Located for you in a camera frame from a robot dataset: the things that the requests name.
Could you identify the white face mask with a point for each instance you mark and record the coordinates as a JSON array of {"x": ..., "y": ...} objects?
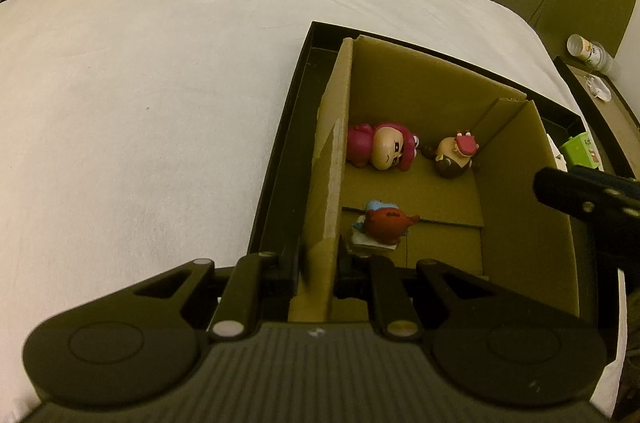
[{"x": 600, "y": 90}]

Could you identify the pink bear-suit figurine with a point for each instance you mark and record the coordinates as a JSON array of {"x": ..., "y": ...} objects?
[{"x": 380, "y": 145}]

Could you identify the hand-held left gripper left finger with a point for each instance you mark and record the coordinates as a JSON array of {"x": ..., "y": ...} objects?
[{"x": 260, "y": 273}]

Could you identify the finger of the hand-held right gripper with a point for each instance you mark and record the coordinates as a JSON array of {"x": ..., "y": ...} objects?
[{"x": 575, "y": 198}]

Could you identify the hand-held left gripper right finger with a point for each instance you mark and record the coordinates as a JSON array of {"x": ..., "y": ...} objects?
[{"x": 385, "y": 283}]

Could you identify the plastic cup on floor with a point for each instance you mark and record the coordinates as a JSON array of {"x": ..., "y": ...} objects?
[{"x": 582, "y": 48}]

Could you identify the black framed brown board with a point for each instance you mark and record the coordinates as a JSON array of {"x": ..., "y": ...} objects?
[{"x": 620, "y": 113}]

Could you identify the blue and red figurine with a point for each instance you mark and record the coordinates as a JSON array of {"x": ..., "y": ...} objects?
[{"x": 385, "y": 223}]

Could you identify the brown-haired doll figurine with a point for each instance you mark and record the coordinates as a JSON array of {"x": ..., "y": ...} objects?
[{"x": 450, "y": 158}]

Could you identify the black tray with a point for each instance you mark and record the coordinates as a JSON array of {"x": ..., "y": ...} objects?
[{"x": 290, "y": 128}]

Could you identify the cardboard box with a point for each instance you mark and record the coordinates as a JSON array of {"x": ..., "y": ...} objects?
[{"x": 520, "y": 203}]

